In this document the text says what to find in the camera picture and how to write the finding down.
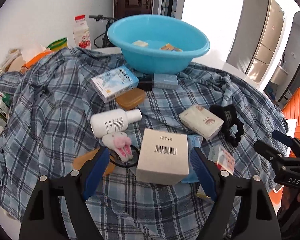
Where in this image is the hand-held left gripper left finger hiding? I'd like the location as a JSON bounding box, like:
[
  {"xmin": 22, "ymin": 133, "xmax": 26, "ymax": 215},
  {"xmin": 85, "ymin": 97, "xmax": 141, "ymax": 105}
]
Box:
[{"xmin": 19, "ymin": 147, "xmax": 110, "ymax": 240}]

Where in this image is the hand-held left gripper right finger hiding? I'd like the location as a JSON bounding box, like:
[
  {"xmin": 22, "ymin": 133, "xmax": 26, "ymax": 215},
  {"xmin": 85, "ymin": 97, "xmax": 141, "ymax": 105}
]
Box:
[{"xmin": 190, "ymin": 147, "xmax": 282, "ymax": 240}]

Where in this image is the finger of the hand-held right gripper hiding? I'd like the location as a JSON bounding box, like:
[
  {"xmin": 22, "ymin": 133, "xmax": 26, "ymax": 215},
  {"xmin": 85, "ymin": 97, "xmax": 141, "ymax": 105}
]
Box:
[
  {"xmin": 272, "ymin": 130, "xmax": 300, "ymax": 155},
  {"xmin": 254, "ymin": 140, "xmax": 287, "ymax": 164}
]

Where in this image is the light blue packet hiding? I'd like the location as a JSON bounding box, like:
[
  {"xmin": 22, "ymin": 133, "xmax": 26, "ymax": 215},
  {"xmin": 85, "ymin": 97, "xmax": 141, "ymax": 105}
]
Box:
[{"xmin": 182, "ymin": 134, "xmax": 203, "ymax": 183}]

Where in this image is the beige barcode box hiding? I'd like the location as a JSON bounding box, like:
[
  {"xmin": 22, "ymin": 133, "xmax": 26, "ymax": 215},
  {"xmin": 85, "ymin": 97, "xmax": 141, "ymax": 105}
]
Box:
[{"xmin": 136, "ymin": 128, "xmax": 190, "ymax": 185}]

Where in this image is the blue plastic basin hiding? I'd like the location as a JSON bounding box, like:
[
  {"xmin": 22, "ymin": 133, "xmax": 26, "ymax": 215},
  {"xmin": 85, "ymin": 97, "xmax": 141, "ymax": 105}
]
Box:
[{"xmin": 107, "ymin": 14, "xmax": 210, "ymax": 75}]

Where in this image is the yellow cigarette pack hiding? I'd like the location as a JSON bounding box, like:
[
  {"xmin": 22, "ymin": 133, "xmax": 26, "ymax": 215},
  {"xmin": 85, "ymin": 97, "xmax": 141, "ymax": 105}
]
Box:
[{"xmin": 159, "ymin": 43, "xmax": 183, "ymax": 52}]

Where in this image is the white paper tag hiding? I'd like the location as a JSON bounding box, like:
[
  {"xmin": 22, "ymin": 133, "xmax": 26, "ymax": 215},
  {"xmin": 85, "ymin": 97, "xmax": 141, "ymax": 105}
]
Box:
[{"xmin": 287, "ymin": 119, "xmax": 297, "ymax": 137}]

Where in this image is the white box red print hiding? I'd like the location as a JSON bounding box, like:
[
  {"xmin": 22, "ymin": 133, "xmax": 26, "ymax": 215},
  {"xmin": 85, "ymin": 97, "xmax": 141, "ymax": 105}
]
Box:
[{"xmin": 207, "ymin": 145, "xmax": 235, "ymax": 175}]

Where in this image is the orange chair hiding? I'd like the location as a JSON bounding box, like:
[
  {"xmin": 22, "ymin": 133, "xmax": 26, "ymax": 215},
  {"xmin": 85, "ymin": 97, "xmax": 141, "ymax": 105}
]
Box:
[{"xmin": 269, "ymin": 87, "xmax": 300, "ymax": 205}]

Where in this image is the black scrunchie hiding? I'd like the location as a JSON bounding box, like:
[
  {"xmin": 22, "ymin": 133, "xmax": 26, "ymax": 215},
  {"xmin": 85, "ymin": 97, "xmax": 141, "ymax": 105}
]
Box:
[{"xmin": 209, "ymin": 104, "xmax": 244, "ymax": 147}]

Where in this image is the white tissue pack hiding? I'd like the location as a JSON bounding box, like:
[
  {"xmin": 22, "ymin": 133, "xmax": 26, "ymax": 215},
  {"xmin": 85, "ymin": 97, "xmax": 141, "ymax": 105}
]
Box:
[{"xmin": 179, "ymin": 104, "xmax": 225, "ymax": 141}]

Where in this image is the white plastic bottle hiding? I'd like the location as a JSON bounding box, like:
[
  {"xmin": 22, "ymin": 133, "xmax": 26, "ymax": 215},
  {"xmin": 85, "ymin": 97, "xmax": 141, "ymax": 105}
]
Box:
[{"xmin": 90, "ymin": 109, "xmax": 142, "ymax": 138}]

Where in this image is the beige sink cabinet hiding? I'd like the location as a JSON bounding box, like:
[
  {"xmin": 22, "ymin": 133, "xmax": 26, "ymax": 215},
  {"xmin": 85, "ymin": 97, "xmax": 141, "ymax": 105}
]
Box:
[{"xmin": 270, "ymin": 65, "xmax": 289, "ymax": 85}]

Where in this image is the blue plaid shirt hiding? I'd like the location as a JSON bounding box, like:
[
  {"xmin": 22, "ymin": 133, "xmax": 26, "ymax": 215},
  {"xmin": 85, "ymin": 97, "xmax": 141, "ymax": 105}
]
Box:
[{"xmin": 0, "ymin": 47, "xmax": 289, "ymax": 240}]

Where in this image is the blue white printed box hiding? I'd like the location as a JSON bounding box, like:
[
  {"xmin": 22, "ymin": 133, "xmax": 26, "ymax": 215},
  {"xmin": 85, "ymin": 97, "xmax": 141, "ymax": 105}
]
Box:
[{"xmin": 91, "ymin": 65, "xmax": 140, "ymax": 103}]

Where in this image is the grey blue flat box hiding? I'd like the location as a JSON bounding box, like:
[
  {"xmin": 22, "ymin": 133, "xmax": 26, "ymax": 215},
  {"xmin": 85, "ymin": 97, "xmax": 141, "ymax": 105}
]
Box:
[{"xmin": 153, "ymin": 73, "xmax": 179, "ymax": 90}]

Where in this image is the black small box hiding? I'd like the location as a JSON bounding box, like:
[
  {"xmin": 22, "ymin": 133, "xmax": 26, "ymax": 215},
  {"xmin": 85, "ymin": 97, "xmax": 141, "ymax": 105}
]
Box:
[{"xmin": 137, "ymin": 76, "xmax": 154, "ymax": 92}]

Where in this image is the silver refrigerator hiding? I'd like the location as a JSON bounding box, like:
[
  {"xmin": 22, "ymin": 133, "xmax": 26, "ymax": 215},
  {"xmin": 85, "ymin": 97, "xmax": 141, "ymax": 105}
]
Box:
[{"xmin": 226, "ymin": 0, "xmax": 287, "ymax": 83}]

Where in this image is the green white bottle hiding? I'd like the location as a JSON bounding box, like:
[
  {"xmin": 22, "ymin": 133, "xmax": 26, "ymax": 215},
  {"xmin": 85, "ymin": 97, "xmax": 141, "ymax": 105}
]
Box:
[{"xmin": 0, "ymin": 90, "xmax": 10, "ymax": 119}]

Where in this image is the orange tissue box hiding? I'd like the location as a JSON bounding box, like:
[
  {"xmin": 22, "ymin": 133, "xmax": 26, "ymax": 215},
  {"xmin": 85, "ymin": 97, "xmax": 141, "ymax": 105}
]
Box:
[{"xmin": 20, "ymin": 42, "xmax": 54, "ymax": 70}]

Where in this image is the yellow green cup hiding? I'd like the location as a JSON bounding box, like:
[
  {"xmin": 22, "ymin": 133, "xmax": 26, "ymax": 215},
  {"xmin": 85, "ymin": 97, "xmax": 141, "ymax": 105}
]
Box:
[{"xmin": 47, "ymin": 37, "xmax": 68, "ymax": 50}]

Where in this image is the red cap drink bottle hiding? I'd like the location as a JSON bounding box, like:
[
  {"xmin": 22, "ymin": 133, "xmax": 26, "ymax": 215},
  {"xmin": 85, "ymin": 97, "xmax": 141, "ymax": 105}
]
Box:
[{"xmin": 73, "ymin": 14, "xmax": 92, "ymax": 50}]

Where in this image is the clear snack bag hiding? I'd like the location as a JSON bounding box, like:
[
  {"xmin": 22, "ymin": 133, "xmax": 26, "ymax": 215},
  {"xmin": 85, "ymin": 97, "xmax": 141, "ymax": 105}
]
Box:
[{"xmin": 1, "ymin": 47, "xmax": 30, "ymax": 73}]

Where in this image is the black bicycle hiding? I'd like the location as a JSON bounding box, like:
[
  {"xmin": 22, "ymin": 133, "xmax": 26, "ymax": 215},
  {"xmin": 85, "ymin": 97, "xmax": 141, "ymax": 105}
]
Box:
[{"xmin": 89, "ymin": 15, "xmax": 120, "ymax": 48}]

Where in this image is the white bunny hair tie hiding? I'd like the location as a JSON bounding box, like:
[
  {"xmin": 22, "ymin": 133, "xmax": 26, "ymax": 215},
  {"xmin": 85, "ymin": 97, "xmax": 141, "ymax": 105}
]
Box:
[{"xmin": 102, "ymin": 131, "xmax": 140, "ymax": 168}]

